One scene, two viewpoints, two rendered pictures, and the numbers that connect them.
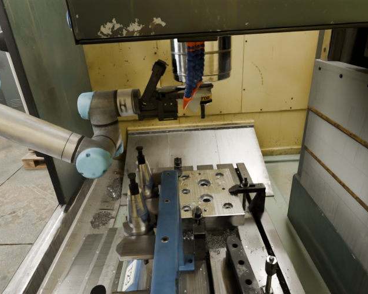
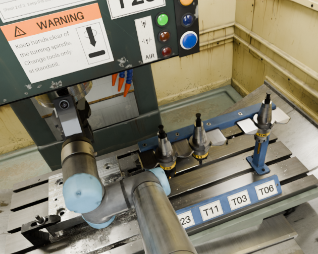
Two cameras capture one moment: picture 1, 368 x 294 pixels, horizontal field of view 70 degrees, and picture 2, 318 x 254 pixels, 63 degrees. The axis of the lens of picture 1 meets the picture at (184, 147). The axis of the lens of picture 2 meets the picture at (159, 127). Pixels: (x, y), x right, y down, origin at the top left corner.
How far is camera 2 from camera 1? 0.89 m
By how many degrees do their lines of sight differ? 80
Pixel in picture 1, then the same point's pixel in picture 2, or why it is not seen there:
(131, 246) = (217, 138)
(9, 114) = (168, 218)
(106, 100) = (92, 163)
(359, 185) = (109, 89)
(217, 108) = not seen: outside the picture
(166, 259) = (220, 119)
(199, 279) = not seen: hidden behind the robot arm
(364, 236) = (127, 106)
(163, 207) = (184, 132)
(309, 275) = not seen: hidden behind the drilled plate
